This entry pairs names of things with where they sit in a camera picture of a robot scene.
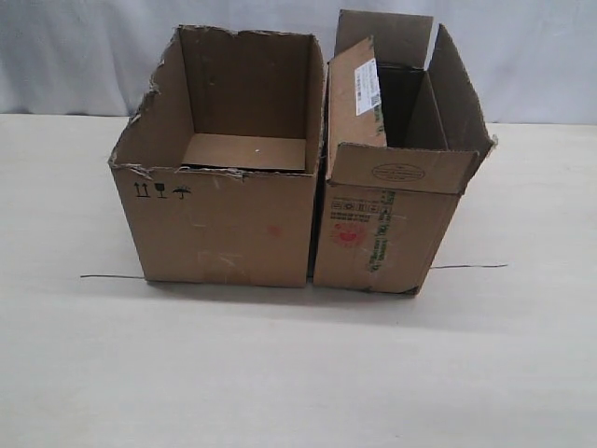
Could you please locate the cardboard box with red print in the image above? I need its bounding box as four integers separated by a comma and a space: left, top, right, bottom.
312, 9, 493, 296

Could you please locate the torn open cardboard box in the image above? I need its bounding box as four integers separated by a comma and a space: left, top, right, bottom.
108, 25, 326, 287

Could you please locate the white backdrop curtain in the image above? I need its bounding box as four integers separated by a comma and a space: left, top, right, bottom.
1, 1, 596, 124

